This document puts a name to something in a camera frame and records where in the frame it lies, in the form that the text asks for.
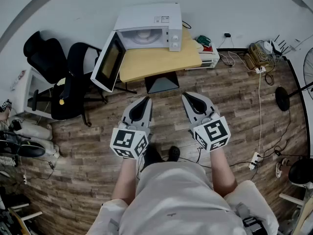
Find black padded office chair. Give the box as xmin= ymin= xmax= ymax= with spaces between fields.
xmin=23 ymin=30 xmax=92 ymax=127

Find green packet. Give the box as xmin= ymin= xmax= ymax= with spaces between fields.
xmin=197 ymin=35 xmax=211 ymax=46

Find person's right forearm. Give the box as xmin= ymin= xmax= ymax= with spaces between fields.
xmin=208 ymin=147 xmax=238 ymax=198

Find person's white shirt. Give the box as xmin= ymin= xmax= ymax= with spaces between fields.
xmin=85 ymin=161 xmax=279 ymax=235

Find person's left black shoe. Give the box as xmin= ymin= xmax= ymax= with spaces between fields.
xmin=143 ymin=142 xmax=166 ymax=170

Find black mesh office chair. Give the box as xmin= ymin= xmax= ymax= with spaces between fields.
xmin=66 ymin=42 xmax=137 ymax=95

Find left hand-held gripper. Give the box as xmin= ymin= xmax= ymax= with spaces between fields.
xmin=110 ymin=96 xmax=154 ymax=160

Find white wooden frame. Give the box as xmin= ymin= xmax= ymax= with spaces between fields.
xmin=279 ymin=192 xmax=313 ymax=235
xmin=7 ymin=203 xmax=44 ymax=235

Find person's right black shoe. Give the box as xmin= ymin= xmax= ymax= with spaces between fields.
xmin=168 ymin=145 xmax=181 ymax=163

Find beige sandals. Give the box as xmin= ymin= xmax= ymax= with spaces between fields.
xmin=275 ymin=157 xmax=291 ymax=180

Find white toaster oven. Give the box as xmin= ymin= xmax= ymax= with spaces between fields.
xmin=185 ymin=43 xmax=220 ymax=71

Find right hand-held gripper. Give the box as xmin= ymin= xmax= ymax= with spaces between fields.
xmin=181 ymin=91 xmax=232 ymax=153

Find black round seat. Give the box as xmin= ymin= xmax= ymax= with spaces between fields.
xmin=288 ymin=158 xmax=313 ymax=187

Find white side cabinet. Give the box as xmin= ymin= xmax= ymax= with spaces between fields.
xmin=9 ymin=67 xmax=53 ymax=118

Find light wooden table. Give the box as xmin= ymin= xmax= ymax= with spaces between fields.
xmin=119 ymin=29 xmax=203 ymax=94

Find white router with black antennas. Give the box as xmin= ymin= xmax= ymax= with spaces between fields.
xmin=264 ymin=34 xmax=296 ymax=56

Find black fan stand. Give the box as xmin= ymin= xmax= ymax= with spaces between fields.
xmin=275 ymin=47 xmax=313 ymax=112

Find person's black shoe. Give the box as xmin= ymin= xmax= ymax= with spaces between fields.
xmin=143 ymin=142 xmax=166 ymax=170
xmin=168 ymin=145 xmax=181 ymax=163

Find cardboard box with cables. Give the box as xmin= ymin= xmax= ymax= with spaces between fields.
xmin=248 ymin=43 xmax=274 ymax=70

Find long white power strip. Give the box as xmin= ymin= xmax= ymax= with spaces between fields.
xmin=248 ymin=152 xmax=260 ymax=171

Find person's left forearm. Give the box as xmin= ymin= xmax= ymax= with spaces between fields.
xmin=112 ymin=155 xmax=138 ymax=205

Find grey shoulder strap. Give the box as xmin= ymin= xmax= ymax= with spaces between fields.
xmin=234 ymin=202 xmax=268 ymax=235

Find white microwave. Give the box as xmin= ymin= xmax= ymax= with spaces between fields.
xmin=90 ymin=2 xmax=183 ymax=93

